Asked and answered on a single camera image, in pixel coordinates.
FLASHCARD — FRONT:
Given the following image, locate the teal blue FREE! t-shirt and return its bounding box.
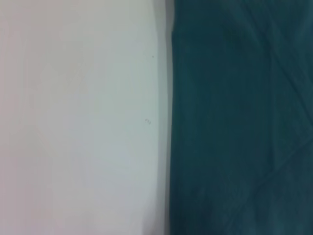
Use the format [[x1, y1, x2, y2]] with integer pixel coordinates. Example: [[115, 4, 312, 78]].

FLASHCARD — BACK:
[[170, 0, 313, 235]]

